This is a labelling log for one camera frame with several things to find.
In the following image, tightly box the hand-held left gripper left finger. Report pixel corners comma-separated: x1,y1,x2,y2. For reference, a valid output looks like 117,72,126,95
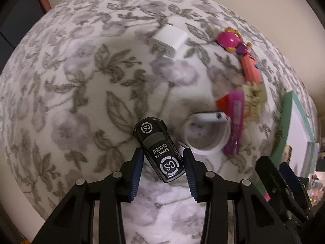
38,147,145,244

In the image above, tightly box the floral printed blanket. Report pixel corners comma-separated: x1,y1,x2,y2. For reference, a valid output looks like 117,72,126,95
0,0,318,244

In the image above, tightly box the dark cabinet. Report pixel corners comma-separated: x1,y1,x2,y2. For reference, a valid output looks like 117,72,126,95
0,0,44,56

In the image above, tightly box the magenta plastic toy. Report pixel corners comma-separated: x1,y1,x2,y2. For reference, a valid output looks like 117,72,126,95
216,89,248,156

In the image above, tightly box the white charger plug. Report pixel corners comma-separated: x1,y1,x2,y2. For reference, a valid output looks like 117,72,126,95
150,24,188,59

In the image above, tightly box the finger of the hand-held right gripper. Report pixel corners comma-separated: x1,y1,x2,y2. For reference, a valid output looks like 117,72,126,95
279,162,314,209
255,156,309,224

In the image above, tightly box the teal rimmed white tray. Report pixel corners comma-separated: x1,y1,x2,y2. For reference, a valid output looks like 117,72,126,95
269,90,320,183

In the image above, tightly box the white cup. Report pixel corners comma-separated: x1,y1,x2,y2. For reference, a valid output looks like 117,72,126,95
183,110,232,155

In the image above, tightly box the orange blue green toy knife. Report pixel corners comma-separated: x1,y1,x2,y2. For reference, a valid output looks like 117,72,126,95
237,51,263,85

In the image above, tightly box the black toy car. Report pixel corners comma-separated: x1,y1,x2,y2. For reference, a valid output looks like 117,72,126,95
133,117,186,183

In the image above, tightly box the pink brown toy dog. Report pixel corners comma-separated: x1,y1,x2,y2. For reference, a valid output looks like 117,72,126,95
216,27,252,56

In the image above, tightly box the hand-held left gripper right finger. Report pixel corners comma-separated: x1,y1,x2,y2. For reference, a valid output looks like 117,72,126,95
182,149,285,244

